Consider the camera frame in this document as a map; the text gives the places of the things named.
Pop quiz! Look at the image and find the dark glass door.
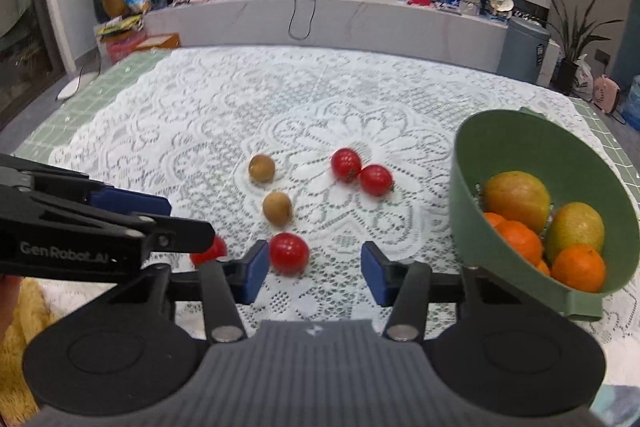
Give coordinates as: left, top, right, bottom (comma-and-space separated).
0, 0, 68, 130

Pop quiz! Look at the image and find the black cable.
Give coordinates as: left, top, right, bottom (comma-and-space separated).
287, 0, 318, 42

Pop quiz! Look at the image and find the orange cardboard box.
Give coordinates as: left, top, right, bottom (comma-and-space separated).
135, 33, 181, 52

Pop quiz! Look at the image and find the white lace tablecloth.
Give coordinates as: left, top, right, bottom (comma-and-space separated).
12, 46, 640, 388

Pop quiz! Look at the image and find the white plastic bag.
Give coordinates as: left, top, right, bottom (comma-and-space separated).
572, 54, 596, 100

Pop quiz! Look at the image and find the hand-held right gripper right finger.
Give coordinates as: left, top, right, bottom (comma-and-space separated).
361, 241, 566, 342

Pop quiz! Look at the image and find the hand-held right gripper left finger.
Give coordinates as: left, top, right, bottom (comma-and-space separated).
65, 239, 271, 343

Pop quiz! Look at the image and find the long-leaf potted plant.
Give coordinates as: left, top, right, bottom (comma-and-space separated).
542, 0, 626, 96

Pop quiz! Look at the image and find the pink heater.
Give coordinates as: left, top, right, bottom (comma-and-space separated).
592, 74, 623, 114

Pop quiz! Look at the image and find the white round floor device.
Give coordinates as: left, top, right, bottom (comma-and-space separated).
56, 67, 99, 101

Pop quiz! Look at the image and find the large yellow-green pear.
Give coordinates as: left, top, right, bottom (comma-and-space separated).
544, 202, 606, 264

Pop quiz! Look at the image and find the green colander bowl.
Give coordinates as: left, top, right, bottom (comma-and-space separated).
448, 107, 640, 322

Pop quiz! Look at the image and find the blue water jug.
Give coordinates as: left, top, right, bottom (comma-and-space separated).
622, 74, 640, 130

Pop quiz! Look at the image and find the pink box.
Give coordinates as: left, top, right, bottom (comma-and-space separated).
106, 34, 146, 62

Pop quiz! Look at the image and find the red-tinged mango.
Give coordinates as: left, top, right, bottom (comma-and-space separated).
482, 172, 552, 235

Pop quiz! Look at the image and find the white marble TV cabinet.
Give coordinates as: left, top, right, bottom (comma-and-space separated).
142, 0, 511, 72

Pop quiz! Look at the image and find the grey trash bin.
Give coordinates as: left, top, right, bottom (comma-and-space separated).
496, 17, 551, 85

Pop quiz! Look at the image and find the yellow fluffy cloth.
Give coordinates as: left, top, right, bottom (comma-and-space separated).
0, 279, 61, 413

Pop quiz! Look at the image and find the light blue cloth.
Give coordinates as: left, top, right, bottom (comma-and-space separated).
592, 379, 640, 427

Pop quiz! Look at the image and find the brown kiwi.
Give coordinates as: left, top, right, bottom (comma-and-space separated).
248, 154, 277, 184
262, 192, 294, 228

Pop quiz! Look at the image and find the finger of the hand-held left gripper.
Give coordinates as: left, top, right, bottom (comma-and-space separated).
30, 194, 217, 258
30, 172, 173, 218

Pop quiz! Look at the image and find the stack of colourful packets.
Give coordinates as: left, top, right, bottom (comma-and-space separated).
96, 14, 145, 42

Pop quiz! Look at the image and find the red cherry tomato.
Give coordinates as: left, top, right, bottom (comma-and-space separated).
269, 232, 311, 277
359, 164, 394, 196
330, 148, 362, 182
190, 235, 228, 265

